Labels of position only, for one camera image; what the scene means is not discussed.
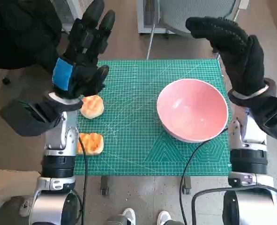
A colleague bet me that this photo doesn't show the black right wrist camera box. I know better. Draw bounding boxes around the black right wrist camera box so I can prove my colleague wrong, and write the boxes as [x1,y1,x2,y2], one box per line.
[253,96,277,143]

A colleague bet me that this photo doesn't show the green cutting mat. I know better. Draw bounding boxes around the green cutting mat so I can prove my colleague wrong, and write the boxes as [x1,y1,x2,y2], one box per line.
[74,59,232,176]

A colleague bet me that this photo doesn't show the round toy bread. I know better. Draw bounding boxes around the round toy bread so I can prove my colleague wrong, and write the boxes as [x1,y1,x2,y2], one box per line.
[79,95,105,120]

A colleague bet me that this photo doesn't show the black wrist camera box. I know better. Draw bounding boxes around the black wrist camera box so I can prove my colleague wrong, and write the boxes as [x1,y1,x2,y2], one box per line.
[253,96,277,143]
[0,100,61,136]

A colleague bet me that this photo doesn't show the white grille cabinet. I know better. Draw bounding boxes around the white grille cabinet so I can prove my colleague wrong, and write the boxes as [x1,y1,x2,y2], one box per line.
[55,0,90,25]

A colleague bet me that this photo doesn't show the pink bowl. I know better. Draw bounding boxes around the pink bowl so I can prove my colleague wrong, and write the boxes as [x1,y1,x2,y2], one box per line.
[156,78,229,143]

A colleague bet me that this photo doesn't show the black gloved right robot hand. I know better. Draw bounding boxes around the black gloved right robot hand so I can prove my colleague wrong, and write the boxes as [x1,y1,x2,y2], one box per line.
[186,16,268,97]

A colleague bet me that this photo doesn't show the rectangular toy bread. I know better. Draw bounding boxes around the rectangular toy bread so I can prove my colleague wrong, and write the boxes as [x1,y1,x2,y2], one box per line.
[76,133,105,155]

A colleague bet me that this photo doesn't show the grey mesh chair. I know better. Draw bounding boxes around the grey mesh chair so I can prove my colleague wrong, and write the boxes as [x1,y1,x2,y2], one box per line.
[146,0,241,60]

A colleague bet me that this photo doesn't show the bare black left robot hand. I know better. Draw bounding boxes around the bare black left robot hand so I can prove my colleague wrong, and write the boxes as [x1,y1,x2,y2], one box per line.
[51,0,116,100]

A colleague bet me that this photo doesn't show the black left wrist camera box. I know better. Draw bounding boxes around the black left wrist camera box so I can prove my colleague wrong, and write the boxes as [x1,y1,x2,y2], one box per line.
[0,100,61,136]

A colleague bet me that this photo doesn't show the white shoe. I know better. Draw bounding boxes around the white shoe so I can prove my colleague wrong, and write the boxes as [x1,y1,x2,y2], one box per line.
[122,208,136,225]
[157,210,172,225]

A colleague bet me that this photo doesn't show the white air purifier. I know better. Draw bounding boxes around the white air purifier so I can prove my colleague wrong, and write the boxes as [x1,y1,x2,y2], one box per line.
[137,0,176,35]

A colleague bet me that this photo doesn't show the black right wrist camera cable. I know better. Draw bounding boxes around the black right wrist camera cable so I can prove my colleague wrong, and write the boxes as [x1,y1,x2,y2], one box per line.
[179,127,229,225]

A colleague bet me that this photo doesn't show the black right arm loop cable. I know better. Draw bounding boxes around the black right arm loop cable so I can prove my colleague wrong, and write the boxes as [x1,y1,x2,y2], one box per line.
[191,185,277,225]

